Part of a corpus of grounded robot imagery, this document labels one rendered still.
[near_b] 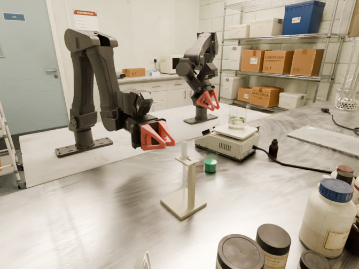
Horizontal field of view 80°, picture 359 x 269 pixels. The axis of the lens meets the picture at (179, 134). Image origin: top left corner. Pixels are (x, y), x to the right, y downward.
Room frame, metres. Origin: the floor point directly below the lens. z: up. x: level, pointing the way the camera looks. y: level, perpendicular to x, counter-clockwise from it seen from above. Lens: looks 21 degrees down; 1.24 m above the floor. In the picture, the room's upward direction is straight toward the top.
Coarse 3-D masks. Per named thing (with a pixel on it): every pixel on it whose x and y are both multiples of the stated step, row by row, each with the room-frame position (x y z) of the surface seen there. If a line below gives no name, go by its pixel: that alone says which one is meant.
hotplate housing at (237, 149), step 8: (208, 136) 0.72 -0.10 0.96; (216, 136) 0.70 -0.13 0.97; (224, 136) 0.69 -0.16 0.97; (256, 136) 0.70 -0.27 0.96; (200, 144) 0.74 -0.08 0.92; (208, 144) 0.72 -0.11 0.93; (216, 144) 0.69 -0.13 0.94; (224, 144) 0.67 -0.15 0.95; (232, 144) 0.65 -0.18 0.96; (240, 144) 0.63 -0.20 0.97; (248, 144) 0.66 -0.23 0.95; (256, 144) 0.71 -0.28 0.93; (224, 152) 0.67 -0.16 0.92; (232, 152) 0.65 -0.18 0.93; (240, 152) 0.63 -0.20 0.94; (248, 152) 0.67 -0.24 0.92; (240, 160) 0.64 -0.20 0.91
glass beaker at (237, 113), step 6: (234, 108) 0.70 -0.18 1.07; (240, 108) 0.75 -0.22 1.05; (246, 108) 0.70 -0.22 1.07; (234, 114) 0.70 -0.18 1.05; (240, 114) 0.69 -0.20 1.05; (246, 114) 0.71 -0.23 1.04; (228, 120) 0.72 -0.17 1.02; (234, 120) 0.70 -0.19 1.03; (240, 120) 0.69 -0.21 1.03; (228, 126) 0.72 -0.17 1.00; (234, 126) 0.70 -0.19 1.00; (240, 126) 0.69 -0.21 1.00
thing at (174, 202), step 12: (180, 156) 0.42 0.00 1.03; (192, 168) 0.40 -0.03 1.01; (192, 180) 0.40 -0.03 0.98; (180, 192) 0.46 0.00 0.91; (192, 192) 0.40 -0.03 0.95; (168, 204) 0.41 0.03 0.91; (180, 204) 0.41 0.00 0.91; (192, 204) 0.40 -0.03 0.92; (204, 204) 0.41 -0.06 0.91; (180, 216) 0.37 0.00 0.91
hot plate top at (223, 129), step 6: (222, 126) 0.74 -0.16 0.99; (246, 126) 0.74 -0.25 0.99; (216, 132) 0.70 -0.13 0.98; (222, 132) 0.68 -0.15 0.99; (228, 132) 0.68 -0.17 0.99; (234, 132) 0.68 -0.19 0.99; (240, 132) 0.68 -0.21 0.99; (246, 132) 0.68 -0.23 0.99; (252, 132) 0.68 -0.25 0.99; (240, 138) 0.64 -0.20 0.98
